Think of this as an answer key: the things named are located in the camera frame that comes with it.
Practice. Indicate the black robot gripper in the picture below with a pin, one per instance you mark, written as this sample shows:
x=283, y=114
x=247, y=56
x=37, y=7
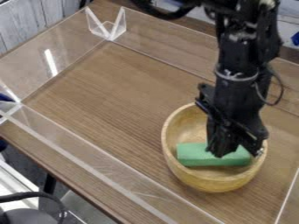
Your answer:
x=232, y=103

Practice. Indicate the green rectangular block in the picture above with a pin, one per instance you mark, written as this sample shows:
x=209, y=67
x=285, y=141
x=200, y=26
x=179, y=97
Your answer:
x=191, y=154

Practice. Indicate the brown wooden bowl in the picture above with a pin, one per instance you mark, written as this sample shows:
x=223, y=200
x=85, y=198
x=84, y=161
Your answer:
x=184, y=128

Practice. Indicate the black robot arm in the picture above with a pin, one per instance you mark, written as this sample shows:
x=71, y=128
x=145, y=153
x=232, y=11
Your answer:
x=248, y=45

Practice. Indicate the black table leg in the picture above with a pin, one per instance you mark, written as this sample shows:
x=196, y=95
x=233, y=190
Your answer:
x=49, y=184

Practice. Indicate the blue object at left edge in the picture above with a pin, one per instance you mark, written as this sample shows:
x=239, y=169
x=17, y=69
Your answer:
x=5, y=98

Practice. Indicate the clear acrylic corner bracket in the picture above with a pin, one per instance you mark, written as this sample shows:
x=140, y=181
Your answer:
x=107, y=30

